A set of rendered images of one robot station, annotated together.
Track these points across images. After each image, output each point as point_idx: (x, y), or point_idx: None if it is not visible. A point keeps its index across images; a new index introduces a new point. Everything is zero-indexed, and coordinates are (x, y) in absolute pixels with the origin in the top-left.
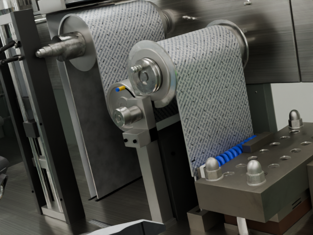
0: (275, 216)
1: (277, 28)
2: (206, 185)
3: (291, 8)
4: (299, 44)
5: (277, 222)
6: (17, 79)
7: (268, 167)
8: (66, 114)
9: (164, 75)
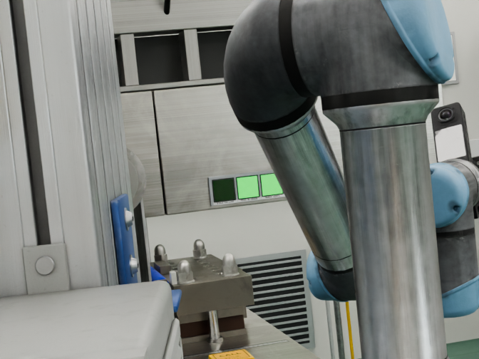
0: (241, 308)
1: (142, 159)
2: (189, 285)
3: (159, 140)
4: (166, 175)
5: (242, 315)
6: None
7: (214, 271)
8: None
9: (132, 179)
